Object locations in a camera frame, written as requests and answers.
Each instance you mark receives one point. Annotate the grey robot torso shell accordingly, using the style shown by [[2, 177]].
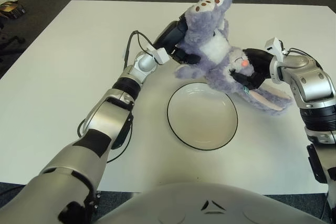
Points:
[[197, 203]]

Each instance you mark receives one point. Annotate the black metal bracket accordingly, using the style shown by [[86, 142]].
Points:
[[97, 197]]

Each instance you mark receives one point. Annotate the black and gold box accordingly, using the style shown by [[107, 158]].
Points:
[[11, 9]]

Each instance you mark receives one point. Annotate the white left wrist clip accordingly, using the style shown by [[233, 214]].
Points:
[[161, 55]]

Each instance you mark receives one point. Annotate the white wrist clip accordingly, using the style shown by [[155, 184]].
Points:
[[161, 55], [274, 47]]

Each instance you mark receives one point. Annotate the black office chair base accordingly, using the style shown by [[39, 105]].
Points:
[[11, 40]]

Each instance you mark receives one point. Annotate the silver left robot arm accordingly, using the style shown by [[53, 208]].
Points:
[[110, 113]]

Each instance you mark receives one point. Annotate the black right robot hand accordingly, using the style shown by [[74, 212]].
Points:
[[258, 58]]

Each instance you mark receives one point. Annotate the white plate with black rim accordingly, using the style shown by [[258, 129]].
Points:
[[202, 119]]

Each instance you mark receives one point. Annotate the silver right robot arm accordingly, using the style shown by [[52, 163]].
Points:
[[312, 82]]

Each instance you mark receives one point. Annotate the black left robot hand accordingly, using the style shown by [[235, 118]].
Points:
[[168, 36]]

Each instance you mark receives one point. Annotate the purple plush bunny doll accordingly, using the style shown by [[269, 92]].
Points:
[[210, 40]]

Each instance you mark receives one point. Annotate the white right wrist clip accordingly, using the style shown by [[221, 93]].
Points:
[[274, 47]]

